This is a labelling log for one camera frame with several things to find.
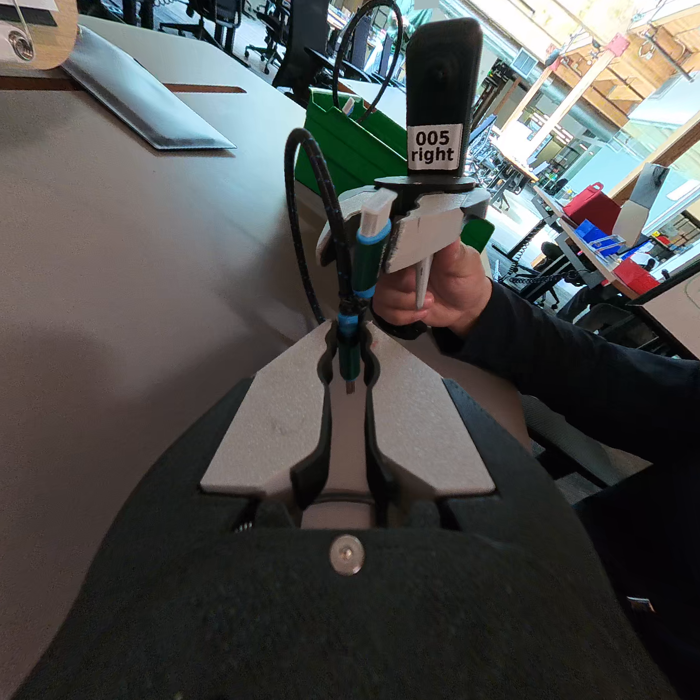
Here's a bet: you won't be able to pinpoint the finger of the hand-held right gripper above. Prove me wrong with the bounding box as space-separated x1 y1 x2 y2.
384 208 467 275
315 186 398 270

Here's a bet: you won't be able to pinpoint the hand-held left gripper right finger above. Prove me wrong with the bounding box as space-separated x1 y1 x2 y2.
363 322 497 513

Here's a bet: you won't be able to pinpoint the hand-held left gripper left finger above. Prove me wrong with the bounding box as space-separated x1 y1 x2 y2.
199 320 337 510

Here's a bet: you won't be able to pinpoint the black braided cable green plugs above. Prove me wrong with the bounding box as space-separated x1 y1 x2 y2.
283 127 400 396
331 0 405 118

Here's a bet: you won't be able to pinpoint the green plastic bin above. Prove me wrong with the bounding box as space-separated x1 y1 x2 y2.
294 87 408 199

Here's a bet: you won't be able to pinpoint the person's right forearm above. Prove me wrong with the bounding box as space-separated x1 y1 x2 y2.
432 279 700 467

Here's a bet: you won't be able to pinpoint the person's right hand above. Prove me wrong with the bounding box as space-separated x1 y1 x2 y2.
372 240 494 337

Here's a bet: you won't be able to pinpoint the black office chair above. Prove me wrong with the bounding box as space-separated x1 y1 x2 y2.
159 0 241 55
244 0 291 74
272 0 342 107

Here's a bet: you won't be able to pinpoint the grey seat office chair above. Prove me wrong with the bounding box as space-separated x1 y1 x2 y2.
520 394 653 489

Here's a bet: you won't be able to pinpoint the small blue bins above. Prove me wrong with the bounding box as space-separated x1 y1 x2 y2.
574 219 627 257

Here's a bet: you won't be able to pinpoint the red tote bag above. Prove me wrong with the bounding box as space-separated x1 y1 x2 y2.
563 182 621 233

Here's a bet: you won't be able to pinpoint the wooden office desk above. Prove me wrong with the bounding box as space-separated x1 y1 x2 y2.
533 186 700 359

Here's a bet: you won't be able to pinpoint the red box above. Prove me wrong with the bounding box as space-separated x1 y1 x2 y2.
611 257 661 296

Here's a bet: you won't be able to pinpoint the display board on stand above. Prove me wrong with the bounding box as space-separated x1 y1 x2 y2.
612 163 670 248

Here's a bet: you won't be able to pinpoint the silver grey pouch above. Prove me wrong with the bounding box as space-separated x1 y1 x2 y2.
60 24 237 151

